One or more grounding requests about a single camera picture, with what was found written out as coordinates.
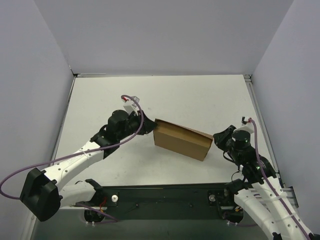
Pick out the brown cardboard box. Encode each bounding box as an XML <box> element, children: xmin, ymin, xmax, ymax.
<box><xmin>153</xmin><ymin>119</ymin><xmax>214</xmax><ymax>162</ymax></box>

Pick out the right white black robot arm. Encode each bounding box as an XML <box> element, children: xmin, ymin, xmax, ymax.
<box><xmin>213</xmin><ymin>125</ymin><xmax>320</xmax><ymax>240</ymax></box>

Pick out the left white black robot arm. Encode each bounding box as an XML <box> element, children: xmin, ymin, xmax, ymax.
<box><xmin>19</xmin><ymin>110</ymin><xmax>157</xmax><ymax>222</ymax></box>

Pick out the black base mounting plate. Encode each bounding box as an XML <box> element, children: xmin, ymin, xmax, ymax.
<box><xmin>82</xmin><ymin>183</ymin><xmax>244</xmax><ymax>224</ymax></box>

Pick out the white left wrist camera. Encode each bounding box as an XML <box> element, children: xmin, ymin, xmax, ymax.
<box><xmin>121</xmin><ymin>96</ymin><xmax>139</xmax><ymax>115</ymax></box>

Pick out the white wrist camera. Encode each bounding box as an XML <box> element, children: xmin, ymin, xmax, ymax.
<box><xmin>121</xmin><ymin>96</ymin><xmax>139</xmax><ymax>115</ymax></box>
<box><xmin>239</xmin><ymin>116</ymin><xmax>255</xmax><ymax>134</ymax></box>

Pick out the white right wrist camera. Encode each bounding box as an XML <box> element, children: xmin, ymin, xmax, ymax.
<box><xmin>239</xmin><ymin>116</ymin><xmax>255</xmax><ymax>134</ymax></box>

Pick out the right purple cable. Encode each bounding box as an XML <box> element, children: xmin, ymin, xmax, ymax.
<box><xmin>226</xmin><ymin>119</ymin><xmax>311</xmax><ymax>240</ymax></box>

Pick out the purple cable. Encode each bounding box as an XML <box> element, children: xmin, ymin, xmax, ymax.
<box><xmin>226</xmin><ymin>119</ymin><xmax>311</xmax><ymax>240</ymax></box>
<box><xmin>0</xmin><ymin>94</ymin><xmax>145</xmax><ymax>225</ymax></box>

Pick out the aluminium frame rail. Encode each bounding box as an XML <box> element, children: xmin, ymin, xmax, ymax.
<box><xmin>282</xmin><ymin>186</ymin><xmax>299</xmax><ymax>209</ymax></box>

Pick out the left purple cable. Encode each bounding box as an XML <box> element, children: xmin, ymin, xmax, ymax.
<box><xmin>0</xmin><ymin>94</ymin><xmax>145</xmax><ymax>225</ymax></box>

